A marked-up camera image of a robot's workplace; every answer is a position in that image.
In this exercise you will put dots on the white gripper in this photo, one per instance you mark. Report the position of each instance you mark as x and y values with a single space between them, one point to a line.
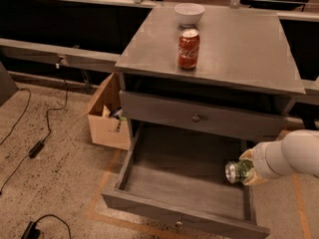
261 160

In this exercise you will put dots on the green soda can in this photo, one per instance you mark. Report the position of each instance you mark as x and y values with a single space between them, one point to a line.
238 171

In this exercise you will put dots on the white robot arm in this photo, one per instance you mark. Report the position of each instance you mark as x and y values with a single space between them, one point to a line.
296 153

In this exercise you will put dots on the open grey middle drawer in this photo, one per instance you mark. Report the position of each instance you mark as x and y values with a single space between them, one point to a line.
177 176

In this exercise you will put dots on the grey wooden drawer cabinet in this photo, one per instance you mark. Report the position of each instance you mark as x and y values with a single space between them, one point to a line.
244 61

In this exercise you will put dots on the closed grey top drawer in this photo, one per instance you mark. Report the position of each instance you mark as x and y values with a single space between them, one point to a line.
201 117

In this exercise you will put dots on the red cola can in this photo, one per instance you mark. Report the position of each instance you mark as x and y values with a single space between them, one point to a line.
188 49

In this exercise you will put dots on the items inside cardboard box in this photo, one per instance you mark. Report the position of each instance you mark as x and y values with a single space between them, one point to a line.
117 114

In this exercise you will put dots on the brown cardboard box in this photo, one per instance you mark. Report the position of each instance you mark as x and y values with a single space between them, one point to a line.
104 129

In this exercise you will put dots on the white ceramic bowl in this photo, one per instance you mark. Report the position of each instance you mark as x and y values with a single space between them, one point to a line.
188 14

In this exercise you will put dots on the black power adapter with cable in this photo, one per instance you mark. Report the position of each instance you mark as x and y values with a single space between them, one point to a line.
39 144

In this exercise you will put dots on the black device with cable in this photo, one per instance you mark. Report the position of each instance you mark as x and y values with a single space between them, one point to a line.
32 232

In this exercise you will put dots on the grey metal rail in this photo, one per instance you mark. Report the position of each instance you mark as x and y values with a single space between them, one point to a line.
56 55

